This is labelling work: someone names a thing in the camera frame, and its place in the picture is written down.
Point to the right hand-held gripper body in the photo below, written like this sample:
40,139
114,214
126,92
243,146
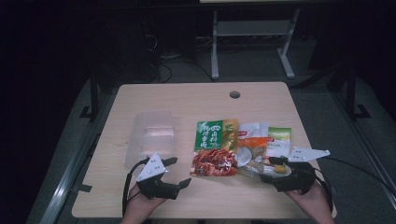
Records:
299,179

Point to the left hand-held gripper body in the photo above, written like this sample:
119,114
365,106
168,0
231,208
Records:
152,169

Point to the white and green food packet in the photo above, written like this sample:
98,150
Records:
279,141

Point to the clear plastic container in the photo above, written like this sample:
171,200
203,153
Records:
152,137

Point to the white and orange food packet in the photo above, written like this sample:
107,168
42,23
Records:
252,143

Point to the green and red food packet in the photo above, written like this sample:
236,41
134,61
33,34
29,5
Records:
214,146

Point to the person's right hand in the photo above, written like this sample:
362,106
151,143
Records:
313,205

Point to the person's left hand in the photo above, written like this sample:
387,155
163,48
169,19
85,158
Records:
140,207

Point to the dark tape piece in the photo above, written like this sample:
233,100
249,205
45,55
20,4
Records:
84,188

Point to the black metal stand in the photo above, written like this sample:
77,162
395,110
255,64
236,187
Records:
93,96
351,96

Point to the aluminium rail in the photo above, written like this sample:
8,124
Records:
71,174

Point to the white metal table frame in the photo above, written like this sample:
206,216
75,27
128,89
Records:
252,28

